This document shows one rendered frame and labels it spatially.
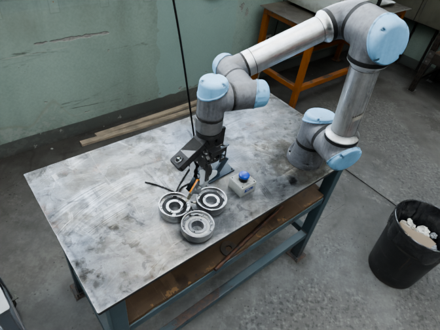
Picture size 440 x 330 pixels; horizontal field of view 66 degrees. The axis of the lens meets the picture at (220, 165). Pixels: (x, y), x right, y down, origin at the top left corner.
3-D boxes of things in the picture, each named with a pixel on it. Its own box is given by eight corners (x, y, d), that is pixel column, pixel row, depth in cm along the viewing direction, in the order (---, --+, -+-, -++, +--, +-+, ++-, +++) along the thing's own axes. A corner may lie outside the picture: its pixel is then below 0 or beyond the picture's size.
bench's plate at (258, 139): (98, 317, 88) (97, 313, 87) (25, 178, 120) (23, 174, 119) (359, 156, 151) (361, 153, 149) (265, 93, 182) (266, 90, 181)
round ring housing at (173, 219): (190, 224, 111) (191, 216, 108) (158, 224, 109) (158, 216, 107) (189, 200, 119) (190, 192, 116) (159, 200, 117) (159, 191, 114)
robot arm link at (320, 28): (353, -19, 101) (204, 52, 99) (378, -6, 93) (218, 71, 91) (352, 18, 109) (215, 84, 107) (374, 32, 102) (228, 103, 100)
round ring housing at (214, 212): (223, 194, 122) (224, 186, 120) (227, 217, 115) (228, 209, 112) (194, 194, 121) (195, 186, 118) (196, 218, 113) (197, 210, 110)
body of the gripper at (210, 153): (225, 162, 103) (230, 129, 95) (203, 173, 99) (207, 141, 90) (209, 148, 107) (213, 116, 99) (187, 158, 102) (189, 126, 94)
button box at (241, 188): (240, 198, 122) (242, 188, 119) (228, 186, 126) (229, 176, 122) (256, 189, 126) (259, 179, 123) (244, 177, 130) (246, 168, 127)
